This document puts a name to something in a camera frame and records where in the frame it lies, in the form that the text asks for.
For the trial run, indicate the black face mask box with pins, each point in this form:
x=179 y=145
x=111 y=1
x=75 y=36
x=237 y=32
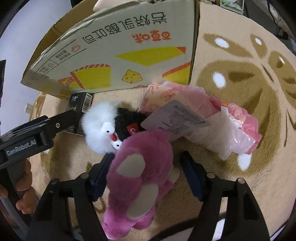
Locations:
x=80 y=103

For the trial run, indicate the white metal cart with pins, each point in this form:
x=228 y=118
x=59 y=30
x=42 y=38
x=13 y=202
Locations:
x=236 y=6

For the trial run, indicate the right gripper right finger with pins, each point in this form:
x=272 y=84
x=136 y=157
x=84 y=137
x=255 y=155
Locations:
x=244 y=219

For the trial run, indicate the white fluffy penguin plush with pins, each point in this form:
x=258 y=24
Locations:
x=108 y=123

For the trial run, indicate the magenta bear plush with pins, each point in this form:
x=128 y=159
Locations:
x=140 y=175

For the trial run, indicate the upper wall socket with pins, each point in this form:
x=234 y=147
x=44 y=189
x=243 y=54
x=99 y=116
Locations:
x=29 y=108

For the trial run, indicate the cardboard box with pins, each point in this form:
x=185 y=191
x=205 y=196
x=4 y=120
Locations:
x=128 y=45

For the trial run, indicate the beige patterned rug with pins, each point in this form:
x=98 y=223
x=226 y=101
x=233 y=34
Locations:
x=258 y=74

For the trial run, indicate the pink packaged plush doll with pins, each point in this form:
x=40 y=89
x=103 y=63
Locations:
x=192 y=113

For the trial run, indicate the person's left hand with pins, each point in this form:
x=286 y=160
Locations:
x=28 y=203

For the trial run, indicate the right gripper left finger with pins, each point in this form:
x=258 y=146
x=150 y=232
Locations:
x=51 y=220

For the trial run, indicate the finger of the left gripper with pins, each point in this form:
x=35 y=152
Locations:
x=60 y=122

